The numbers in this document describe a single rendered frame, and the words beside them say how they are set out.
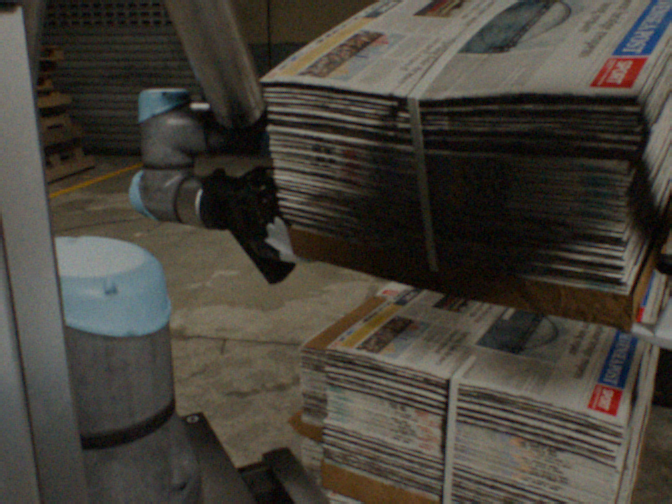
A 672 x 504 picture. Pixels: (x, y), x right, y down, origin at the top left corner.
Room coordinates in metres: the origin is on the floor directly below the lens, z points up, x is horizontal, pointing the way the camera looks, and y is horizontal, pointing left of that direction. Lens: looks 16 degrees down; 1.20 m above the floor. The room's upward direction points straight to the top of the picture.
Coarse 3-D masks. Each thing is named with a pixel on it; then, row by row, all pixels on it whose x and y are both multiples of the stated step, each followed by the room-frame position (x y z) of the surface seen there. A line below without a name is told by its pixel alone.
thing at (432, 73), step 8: (512, 0) 0.76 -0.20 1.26; (496, 8) 0.73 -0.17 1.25; (504, 8) 0.74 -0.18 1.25; (488, 16) 0.71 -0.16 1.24; (472, 24) 0.69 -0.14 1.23; (480, 24) 0.69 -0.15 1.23; (464, 32) 0.68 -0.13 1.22; (472, 32) 0.67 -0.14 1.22; (456, 40) 0.66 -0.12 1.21; (464, 40) 0.66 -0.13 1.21; (448, 48) 0.65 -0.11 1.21; (456, 48) 0.64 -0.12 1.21; (448, 56) 0.63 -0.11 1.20; (440, 64) 0.62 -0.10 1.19; (432, 72) 0.61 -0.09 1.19; (424, 80) 0.60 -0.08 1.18; (432, 80) 0.61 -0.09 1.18; (416, 88) 0.59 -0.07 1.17; (424, 88) 0.59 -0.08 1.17; (408, 96) 0.58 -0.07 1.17; (416, 96) 0.58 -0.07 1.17
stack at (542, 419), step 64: (384, 320) 0.89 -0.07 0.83; (448, 320) 0.89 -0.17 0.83; (512, 320) 0.89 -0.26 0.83; (640, 320) 0.89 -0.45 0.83; (384, 384) 0.75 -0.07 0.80; (448, 384) 0.71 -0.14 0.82; (512, 384) 0.70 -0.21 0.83; (576, 384) 0.70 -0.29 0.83; (640, 384) 0.81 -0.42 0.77; (384, 448) 0.75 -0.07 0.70; (448, 448) 0.71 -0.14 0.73; (512, 448) 0.68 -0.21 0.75; (576, 448) 0.64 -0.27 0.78; (640, 448) 1.40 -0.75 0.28
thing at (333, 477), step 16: (656, 320) 1.37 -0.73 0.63; (320, 464) 0.80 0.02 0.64; (336, 480) 0.79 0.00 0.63; (352, 480) 0.78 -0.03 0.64; (368, 480) 0.76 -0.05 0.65; (352, 496) 0.78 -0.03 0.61; (368, 496) 0.77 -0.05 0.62; (384, 496) 0.75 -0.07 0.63; (400, 496) 0.74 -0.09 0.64; (416, 496) 0.73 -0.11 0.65
